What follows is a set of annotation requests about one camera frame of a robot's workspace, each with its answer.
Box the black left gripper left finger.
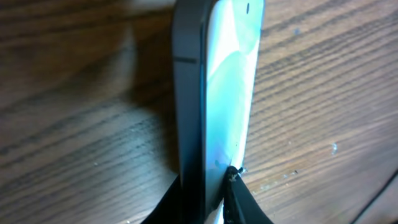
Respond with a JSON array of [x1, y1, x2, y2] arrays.
[[142, 175, 183, 224]]

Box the blue Galaxy smartphone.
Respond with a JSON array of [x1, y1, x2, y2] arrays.
[[172, 0, 266, 223]]

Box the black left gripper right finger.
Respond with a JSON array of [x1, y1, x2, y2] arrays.
[[223, 166, 273, 224]]

